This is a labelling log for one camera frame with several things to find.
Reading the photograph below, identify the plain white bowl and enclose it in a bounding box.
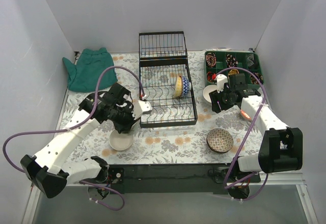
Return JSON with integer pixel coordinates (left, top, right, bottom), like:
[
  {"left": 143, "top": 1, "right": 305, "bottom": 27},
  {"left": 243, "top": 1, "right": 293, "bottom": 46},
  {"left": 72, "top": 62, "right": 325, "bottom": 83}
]
[{"left": 202, "top": 84, "right": 217, "bottom": 104}]

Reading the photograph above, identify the beige white bowl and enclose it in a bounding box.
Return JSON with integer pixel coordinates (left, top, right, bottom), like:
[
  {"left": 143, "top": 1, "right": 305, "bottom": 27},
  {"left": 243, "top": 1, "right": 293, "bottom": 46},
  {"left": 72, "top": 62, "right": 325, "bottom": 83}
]
[{"left": 108, "top": 130, "right": 133, "bottom": 151}]

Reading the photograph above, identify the blue zigzag red bowl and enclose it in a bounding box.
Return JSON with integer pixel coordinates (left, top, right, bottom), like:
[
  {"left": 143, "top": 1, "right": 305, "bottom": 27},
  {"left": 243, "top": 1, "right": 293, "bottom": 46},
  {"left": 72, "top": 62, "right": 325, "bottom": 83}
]
[{"left": 181, "top": 76, "right": 192, "bottom": 97}]

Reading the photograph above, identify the yellow sun pattern bowl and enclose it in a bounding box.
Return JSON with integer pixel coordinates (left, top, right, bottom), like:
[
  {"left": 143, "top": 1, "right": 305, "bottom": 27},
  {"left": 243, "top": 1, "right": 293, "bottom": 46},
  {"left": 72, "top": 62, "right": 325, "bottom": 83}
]
[{"left": 173, "top": 76, "right": 182, "bottom": 98}]

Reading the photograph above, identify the black wire dish rack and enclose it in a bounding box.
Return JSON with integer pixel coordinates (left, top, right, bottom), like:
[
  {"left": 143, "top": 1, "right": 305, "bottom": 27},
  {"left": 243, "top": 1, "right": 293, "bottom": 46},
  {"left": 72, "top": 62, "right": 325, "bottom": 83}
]
[{"left": 139, "top": 31, "right": 198, "bottom": 128}]

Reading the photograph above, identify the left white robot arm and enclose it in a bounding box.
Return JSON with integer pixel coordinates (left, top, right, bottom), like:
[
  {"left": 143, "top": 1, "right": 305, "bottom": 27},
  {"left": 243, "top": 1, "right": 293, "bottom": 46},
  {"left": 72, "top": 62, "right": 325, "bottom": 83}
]
[{"left": 20, "top": 83, "right": 146, "bottom": 199}]

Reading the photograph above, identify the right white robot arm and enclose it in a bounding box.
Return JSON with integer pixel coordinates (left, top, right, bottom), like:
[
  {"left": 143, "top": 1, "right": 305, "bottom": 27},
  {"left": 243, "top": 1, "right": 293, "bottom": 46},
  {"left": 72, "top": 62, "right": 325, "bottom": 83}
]
[{"left": 209, "top": 88, "right": 303, "bottom": 182}]

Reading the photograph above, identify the red floral pattern bowl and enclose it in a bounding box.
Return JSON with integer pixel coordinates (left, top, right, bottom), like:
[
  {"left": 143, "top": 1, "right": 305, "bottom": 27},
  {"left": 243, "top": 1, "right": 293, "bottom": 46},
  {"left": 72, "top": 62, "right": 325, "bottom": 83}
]
[{"left": 240, "top": 109, "right": 251, "bottom": 121}]

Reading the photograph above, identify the green compartment tray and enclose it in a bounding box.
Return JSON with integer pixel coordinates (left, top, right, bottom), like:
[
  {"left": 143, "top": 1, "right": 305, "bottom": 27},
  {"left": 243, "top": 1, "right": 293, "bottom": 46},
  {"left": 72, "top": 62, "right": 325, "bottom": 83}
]
[{"left": 204, "top": 50, "right": 264, "bottom": 89}]

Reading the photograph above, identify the red black coiled band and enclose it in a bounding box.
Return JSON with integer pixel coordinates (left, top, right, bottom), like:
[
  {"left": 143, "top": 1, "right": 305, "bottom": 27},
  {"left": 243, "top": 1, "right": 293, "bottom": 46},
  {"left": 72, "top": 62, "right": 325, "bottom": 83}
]
[{"left": 206, "top": 52, "right": 216, "bottom": 67}]

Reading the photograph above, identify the dark patterned bowl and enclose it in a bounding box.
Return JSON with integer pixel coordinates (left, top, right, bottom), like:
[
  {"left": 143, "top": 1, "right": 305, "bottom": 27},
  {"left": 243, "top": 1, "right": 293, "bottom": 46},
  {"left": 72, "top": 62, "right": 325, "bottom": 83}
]
[{"left": 206, "top": 128, "right": 234, "bottom": 154}]

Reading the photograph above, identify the green cloth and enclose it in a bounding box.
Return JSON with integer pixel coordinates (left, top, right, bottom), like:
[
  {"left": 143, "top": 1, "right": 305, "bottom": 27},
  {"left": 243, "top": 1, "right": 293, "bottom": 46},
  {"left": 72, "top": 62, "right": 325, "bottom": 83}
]
[{"left": 62, "top": 47, "right": 114, "bottom": 93}]

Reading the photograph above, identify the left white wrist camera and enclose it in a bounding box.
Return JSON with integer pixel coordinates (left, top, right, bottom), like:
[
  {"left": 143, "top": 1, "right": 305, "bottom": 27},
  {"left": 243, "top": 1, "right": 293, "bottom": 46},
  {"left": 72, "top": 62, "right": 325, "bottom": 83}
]
[{"left": 132, "top": 100, "right": 153, "bottom": 120}]

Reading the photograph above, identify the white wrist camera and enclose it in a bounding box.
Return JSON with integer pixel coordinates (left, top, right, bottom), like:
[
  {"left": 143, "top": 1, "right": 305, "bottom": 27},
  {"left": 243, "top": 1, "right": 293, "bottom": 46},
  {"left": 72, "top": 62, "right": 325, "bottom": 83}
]
[
  {"left": 132, "top": 100, "right": 153, "bottom": 120},
  {"left": 216, "top": 74, "right": 228, "bottom": 93}
]

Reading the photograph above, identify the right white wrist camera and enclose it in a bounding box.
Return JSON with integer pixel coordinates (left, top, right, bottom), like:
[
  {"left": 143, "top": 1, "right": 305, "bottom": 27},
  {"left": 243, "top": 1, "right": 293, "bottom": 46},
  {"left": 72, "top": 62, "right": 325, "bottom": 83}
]
[{"left": 216, "top": 74, "right": 228, "bottom": 93}]

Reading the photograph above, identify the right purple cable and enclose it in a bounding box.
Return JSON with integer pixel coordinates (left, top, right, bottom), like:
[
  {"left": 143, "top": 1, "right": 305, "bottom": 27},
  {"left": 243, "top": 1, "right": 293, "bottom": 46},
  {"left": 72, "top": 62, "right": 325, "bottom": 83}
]
[{"left": 213, "top": 67, "right": 269, "bottom": 202}]

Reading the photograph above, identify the purple cable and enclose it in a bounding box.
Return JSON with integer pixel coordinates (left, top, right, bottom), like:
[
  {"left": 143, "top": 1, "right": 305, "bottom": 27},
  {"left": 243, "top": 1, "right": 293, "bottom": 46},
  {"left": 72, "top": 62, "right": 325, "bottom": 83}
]
[
  {"left": 213, "top": 67, "right": 269, "bottom": 202},
  {"left": 2, "top": 66, "right": 147, "bottom": 211}
]

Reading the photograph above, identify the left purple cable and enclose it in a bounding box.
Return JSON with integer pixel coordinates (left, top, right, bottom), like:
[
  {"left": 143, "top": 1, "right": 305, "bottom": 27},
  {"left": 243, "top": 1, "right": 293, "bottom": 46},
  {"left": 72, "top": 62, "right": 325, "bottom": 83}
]
[{"left": 2, "top": 66, "right": 147, "bottom": 211}]

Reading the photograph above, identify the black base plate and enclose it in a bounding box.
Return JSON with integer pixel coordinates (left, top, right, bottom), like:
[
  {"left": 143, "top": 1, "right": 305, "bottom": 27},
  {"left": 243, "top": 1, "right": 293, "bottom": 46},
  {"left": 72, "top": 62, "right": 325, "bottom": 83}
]
[{"left": 100, "top": 163, "right": 229, "bottom": 194}]

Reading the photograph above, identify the aluminium frame rail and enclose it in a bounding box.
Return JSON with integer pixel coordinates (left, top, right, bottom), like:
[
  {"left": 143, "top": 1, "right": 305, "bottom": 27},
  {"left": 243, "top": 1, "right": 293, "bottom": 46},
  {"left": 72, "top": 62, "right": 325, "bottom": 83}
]
[{"left": 22, "top": 173, "right": 319, "bottom": 223}]

